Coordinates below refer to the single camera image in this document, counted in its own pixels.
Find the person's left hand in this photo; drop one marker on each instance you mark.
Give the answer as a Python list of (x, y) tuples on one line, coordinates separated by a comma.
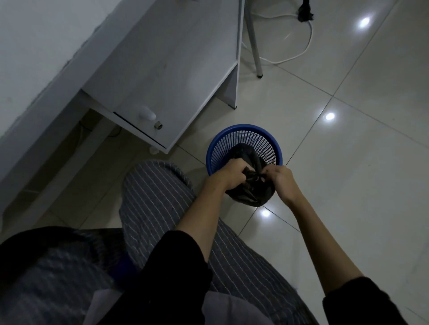
[(231, 174)]

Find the person's right hand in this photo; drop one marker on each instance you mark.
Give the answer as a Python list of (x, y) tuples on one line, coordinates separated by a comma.
[(280, 182)]

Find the person's right fingers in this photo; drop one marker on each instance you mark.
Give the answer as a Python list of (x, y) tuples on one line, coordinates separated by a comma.
[(268, 174)]

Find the person's left fingers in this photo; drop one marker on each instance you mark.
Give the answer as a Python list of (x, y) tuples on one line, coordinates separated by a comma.
[(246, 167)]

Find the black garbage bag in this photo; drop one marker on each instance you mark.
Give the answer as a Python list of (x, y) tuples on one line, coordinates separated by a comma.
[(249, 192)]

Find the person's right forearm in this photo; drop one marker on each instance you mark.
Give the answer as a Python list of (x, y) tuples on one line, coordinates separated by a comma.
[(316, 234)]

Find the person's left forearm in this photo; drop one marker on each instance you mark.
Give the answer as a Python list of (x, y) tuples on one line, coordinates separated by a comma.
[(201, 214)]

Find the blue plastic mesh wastebasket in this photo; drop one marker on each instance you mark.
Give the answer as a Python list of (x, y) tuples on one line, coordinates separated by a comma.
[(218, 147)]

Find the silver cabinet lock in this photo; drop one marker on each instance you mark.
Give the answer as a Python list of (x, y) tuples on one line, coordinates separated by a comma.
[(158, 126)]

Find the grey striped trousers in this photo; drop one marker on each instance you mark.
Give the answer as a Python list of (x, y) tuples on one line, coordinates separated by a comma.
[(161, 214)]

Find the grey metal leg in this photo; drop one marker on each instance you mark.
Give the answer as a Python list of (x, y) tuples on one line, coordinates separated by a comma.
[(253, 40)]

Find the black top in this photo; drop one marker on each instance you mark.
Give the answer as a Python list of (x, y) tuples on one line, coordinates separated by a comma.
[(150, 284)]

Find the white desk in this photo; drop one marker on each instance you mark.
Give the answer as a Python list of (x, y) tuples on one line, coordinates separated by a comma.
[(117, 67)]

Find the black power plug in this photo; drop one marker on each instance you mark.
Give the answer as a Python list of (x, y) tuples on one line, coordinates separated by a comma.
[(304, 10)]

